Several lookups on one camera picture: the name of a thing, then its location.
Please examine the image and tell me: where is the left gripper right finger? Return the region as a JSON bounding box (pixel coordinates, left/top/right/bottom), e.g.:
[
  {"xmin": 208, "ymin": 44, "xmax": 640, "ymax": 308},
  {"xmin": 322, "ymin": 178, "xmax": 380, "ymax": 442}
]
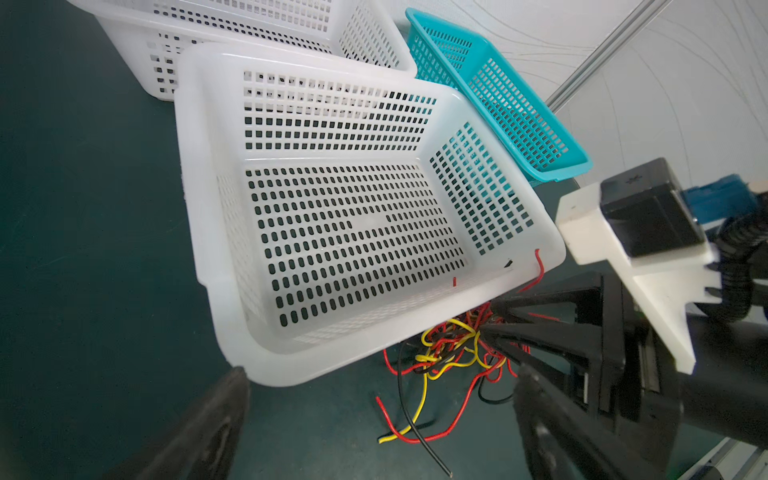
[{"xmin": 514, "ymin": 365, "xmax": 665, "ymax": 479}]

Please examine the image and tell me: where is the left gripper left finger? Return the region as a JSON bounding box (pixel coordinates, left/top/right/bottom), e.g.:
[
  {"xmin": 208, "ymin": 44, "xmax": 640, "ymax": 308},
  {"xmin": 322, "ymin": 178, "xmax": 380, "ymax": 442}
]
[{"xmin": 103, "ymin": 367, "xmax": 250, "ymax": 479}]

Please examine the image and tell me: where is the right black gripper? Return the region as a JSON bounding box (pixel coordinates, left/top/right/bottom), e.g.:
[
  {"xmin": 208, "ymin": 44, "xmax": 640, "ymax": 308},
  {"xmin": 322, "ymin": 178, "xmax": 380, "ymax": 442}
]
[{"xmin": 480, "ymin": 273, "xmax": 767, "ymax": 456}]

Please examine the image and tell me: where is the red cable bundle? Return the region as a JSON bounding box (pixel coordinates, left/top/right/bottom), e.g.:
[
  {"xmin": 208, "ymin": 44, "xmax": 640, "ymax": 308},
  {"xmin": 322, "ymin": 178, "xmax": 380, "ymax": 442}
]
[{"xmin": 376, "ymin": 248, "xmax": 547, "ymax": 445}]

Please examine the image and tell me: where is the black cable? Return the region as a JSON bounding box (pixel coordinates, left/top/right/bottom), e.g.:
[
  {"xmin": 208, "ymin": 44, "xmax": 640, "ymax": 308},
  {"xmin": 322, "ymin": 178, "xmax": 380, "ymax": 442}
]
[{"xmin": 397, "ymin": 341, "xmax": 517, "ymax": 479}]

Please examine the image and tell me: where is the yellow cable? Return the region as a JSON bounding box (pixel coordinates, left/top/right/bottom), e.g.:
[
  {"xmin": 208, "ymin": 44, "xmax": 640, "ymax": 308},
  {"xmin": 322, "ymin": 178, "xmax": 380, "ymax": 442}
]
[{"xmin": 377, "ymin": 317, "xmax": 508, "ymax": 445}]

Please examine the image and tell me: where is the white plastic basket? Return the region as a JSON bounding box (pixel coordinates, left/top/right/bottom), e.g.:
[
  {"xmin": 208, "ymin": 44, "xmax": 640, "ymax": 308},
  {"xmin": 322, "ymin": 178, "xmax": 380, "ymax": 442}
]
[
  {"xmin": 74, "ymin": 0, "xmax": 417, "ymax": 102},
  {"xmin": 174, "ymin": 43, "xmax": 566, "ymax": 387}
]

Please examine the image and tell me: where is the teal plastic basket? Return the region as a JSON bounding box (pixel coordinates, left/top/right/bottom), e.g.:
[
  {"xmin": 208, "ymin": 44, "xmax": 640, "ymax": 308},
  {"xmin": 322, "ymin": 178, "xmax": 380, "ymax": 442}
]
[{"xmin": 405, "ymin": 8, "xmax": 593, "ymax": 183}]

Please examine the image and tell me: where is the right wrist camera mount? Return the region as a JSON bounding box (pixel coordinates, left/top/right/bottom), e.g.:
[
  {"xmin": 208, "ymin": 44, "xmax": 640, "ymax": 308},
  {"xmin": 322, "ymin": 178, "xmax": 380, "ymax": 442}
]
[{"xmin": 555, "ymin": 158, "xmax": 721, "ymax": 374}]

